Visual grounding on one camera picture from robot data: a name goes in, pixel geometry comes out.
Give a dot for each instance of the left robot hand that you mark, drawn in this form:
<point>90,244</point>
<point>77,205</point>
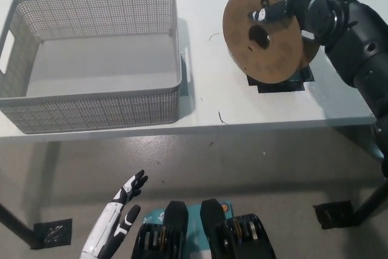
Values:
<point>106,222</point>

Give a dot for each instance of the brown cardboard filament spool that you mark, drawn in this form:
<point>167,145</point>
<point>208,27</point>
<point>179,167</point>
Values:
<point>272,55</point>

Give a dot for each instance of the thin dark filament scrap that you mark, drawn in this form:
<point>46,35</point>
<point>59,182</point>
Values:
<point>220,118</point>
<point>212,35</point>

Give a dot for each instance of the black table leg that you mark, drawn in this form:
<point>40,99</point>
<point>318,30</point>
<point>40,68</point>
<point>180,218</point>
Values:
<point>15,225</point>
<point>373,201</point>

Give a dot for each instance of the black teal robot body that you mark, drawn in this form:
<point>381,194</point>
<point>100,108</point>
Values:
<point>212,225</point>

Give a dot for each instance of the grey perforated plastic basket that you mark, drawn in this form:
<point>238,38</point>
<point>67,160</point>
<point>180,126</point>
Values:
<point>91,110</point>

